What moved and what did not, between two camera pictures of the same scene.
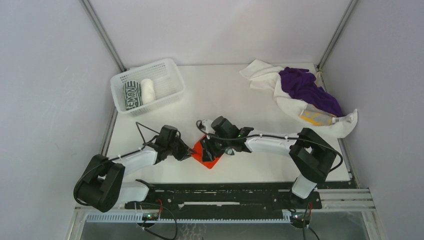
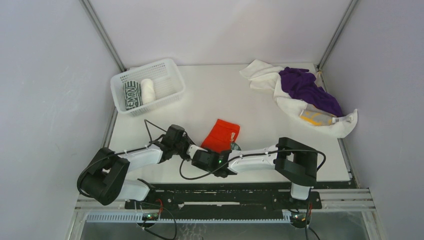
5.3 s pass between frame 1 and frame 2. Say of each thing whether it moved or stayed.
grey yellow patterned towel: stayed
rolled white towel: stayed
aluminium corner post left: stayed
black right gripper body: moved
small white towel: stayed
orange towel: moved
